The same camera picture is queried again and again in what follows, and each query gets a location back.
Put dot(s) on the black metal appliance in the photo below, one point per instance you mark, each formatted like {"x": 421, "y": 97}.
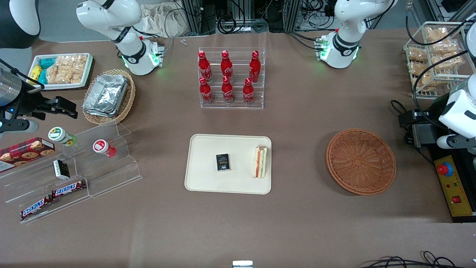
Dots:
{"x": 431, "y": 156}

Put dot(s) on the teal snack packet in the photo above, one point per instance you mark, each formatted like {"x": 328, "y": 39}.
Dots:
{"x": 42, "y": 77}
{"x": 47, "y": 62}

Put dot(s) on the beige cloth bag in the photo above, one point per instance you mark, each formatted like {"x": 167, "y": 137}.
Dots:
{"x": 163, "y": 20}

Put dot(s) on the black and white small box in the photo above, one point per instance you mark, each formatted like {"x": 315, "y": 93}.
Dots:
{"x": 61, "y": 169}

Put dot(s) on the light oval wicker basket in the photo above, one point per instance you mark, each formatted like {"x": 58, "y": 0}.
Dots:
{"x": 128, "y": 100}

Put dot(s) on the small black carton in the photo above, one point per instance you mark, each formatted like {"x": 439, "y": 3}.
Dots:
{"x": 223, "y": 162}

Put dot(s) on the Snickers chocolate bar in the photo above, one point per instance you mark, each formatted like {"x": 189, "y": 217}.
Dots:
{"x": 68, "y": 188}
{"x": 36, "y": 207}

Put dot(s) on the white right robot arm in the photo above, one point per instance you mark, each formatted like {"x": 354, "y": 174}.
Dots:
{"x": 111, "y": 15}

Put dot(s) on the small white device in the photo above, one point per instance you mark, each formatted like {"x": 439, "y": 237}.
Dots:
{"x": 242, "y": 264}

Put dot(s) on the grey metal box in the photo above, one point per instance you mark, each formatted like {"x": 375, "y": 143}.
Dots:
{"x": 425, "y": 136}

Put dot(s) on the yellow snack packet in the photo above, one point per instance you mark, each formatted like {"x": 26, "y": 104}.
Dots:
{"x": 36, "y": 71}

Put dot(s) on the triangle sandwich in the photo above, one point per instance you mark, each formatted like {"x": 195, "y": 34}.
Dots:
{"x": 259, "y": 163}

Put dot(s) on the red strawberry yogurt cup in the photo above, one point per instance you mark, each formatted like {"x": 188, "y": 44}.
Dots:
{"x": 101, "y": 146}

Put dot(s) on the white rectangular snack tray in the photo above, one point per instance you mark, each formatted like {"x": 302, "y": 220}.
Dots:
{"x": 33, "y": 86}

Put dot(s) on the aluminium frame rack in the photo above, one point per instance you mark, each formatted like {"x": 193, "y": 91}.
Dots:
{"x": 193, "y": 15}

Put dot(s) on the red emergency stop button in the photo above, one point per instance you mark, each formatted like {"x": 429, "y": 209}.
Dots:
{"x": 444, "y": 169}

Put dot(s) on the cream plastic serving tray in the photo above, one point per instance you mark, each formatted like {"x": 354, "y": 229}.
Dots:
{"x": 208, "y": 178}

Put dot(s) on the brown round wicker basket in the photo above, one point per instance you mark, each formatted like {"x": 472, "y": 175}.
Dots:
{"x": 360, "y": 163}

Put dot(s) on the green sunflower yogurt cup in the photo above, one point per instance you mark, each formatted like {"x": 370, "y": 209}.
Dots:
{"x": 58, "y": 134}

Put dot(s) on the red cola bottle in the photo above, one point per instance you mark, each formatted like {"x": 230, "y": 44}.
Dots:
{"x": 248, "y": 93}
{"x": 205, "y": 93}
{"x": 204, "y": 67}
{"x": 254, "y": 67}
{"x": 227, "y": 92}
{"x": 226, "y": 67}

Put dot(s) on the red tartan cookie box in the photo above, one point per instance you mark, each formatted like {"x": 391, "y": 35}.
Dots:
{"x": 28, "y": 152}

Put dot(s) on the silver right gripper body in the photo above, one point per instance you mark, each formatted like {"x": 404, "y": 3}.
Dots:
{"x": 29, "y": 103}

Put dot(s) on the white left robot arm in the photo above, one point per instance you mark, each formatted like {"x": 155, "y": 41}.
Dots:
{"x": 346, "y": 44}

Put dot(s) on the aluminium foil tray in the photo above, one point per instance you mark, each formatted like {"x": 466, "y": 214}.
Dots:
{"x": 106, "y": 93}
{"x": 96, "y": 111}

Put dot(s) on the clear rice cracker bag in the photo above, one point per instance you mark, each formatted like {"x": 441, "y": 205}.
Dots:
{"x": 418, "y": 68}
{"x": 444, "y": 46}
{"x": 417, "y": 54}
{"x": 77, "y": 76}
{"x": 55, "y": 74}
{"x": 437, "y": 34}
{"x": 448, "y": 60}
{"x": 74, "y": 61}
{"x": 427, "y": 82}

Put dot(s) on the clear acrylic bottle rack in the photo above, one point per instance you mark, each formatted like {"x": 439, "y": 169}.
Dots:
{"x": 238, "y": 106}

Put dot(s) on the yellow control panel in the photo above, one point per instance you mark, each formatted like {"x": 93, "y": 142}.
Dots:
{"x": 459, "y": 186}

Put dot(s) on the clear acrylic tiered stand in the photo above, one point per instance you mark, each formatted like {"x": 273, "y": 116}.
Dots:
{"x": 111, "y": 175}

